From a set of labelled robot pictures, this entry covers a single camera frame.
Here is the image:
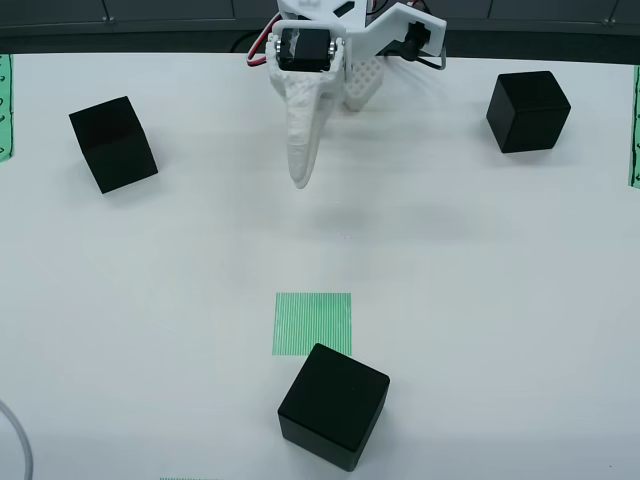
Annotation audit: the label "smooth black cube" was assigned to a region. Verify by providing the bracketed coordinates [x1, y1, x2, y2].
[485, 70, 572, 155]
[276, 342, 391, 474]

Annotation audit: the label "black cube with seam line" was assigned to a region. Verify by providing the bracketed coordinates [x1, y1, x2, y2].
[68, 95, 160, 195]

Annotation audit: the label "green striped square patch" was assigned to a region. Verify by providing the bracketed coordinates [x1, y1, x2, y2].
[271, 291, 354, 357]

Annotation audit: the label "green tape strip with markings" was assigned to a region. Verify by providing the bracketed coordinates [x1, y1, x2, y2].
[626, 64, 640, 190]
[0, 53, 17, 164]

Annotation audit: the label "red white black servo wires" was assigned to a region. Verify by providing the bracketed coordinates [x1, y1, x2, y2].
[246, 13, 281, 71]

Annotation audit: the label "black camera on white bracket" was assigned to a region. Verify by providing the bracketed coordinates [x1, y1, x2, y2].
[347, 4, 447, 66]

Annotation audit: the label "grey camera cable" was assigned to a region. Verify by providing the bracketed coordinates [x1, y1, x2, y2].
[417, 47, 449, 71]

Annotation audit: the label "white cable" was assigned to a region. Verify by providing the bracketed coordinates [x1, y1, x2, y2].
[0, 398, 35, 480]

